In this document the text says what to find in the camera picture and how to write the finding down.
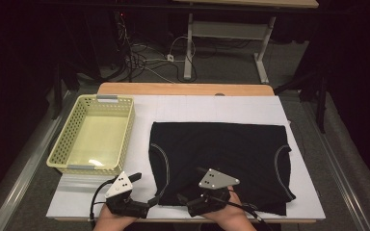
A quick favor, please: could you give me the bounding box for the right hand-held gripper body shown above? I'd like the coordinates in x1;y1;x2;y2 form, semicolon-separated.
186;167;241;218

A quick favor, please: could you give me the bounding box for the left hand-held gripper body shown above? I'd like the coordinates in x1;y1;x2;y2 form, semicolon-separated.
105;171;150;219

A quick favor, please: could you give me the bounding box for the black knit vest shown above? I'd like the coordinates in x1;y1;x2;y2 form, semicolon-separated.
147;120;297;217

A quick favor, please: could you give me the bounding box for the yellow plastic basket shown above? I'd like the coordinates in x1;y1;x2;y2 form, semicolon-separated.
46;94;137;177

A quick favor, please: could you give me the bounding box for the person's left hand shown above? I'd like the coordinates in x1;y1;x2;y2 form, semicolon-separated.
92;205;139;231

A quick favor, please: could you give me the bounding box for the person's right hand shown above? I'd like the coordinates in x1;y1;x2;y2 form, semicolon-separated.
201;189;258;231

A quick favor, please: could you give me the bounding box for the white board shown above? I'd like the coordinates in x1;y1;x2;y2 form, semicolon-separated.
45;94;327;220

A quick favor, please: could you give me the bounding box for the black stand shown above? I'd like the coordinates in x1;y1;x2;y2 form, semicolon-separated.
274;70;330;134
52;61;81;119

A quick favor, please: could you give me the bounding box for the white-framed desk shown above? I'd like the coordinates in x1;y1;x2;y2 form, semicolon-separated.
172;0;320;85

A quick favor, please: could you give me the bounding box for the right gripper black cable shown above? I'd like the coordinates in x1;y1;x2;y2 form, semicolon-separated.
211;196;273;231

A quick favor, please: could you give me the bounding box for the metal floor rail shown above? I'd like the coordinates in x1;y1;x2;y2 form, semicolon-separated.
0;90;75;231
298;95;370;231

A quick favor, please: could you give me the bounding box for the tangle of floor cables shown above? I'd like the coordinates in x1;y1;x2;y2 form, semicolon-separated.
114;13;200;84

